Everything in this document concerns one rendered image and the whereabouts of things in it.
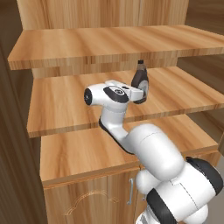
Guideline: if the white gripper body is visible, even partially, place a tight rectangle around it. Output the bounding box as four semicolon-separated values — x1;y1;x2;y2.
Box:
128;87;145;103

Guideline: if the dark brown syrup bottle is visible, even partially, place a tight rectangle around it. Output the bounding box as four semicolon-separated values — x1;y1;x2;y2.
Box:
130;59;150;105

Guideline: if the light wooden cabinet back panel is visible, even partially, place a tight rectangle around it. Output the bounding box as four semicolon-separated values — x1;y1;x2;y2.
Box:
16;0;190;31

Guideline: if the light wooden shelf board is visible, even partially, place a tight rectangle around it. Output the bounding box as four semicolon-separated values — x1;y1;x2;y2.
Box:
26;66;224;139
7;24;224;71

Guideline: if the carved wooden cupboard door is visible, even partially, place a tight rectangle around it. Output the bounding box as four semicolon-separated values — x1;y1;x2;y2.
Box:
43;168;142;224

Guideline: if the silver cupboard door handle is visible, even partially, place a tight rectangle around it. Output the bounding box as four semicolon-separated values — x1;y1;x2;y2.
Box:
126;178;135;206

